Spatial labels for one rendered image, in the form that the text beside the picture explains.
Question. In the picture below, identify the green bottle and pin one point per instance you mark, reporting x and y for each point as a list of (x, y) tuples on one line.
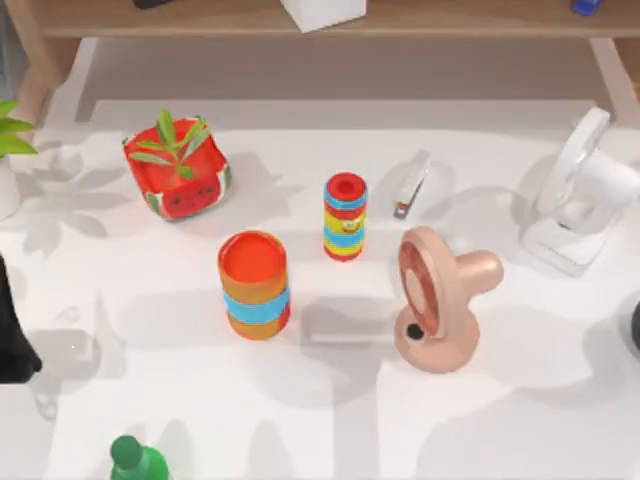
[(136, 460)]

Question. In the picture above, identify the blue toy car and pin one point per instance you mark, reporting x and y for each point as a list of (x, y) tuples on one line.
[(586, 5)]

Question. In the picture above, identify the black flat object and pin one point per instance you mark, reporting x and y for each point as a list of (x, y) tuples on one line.
[(150, 2)]

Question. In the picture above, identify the wooden shelf unit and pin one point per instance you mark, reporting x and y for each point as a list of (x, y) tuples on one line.
[(450, 25)]

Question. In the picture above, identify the pink desk fan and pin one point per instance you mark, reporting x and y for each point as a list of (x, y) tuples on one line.
[(440, 305)]

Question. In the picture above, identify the white potted green plant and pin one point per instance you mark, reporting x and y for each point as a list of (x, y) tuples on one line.
[(7, 165)]

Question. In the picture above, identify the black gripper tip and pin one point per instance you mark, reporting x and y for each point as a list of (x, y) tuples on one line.
[(12, 330)]

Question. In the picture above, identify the white stapler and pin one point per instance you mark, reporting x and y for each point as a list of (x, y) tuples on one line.
[(412, 182)]

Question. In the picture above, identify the red watermelon plant pot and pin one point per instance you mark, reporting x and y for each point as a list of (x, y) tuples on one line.
[(177, 170)]

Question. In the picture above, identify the white box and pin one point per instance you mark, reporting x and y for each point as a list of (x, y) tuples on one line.
[(320, 10)]

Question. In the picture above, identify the white desk fan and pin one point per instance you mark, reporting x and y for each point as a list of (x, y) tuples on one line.
[(575, 210)]

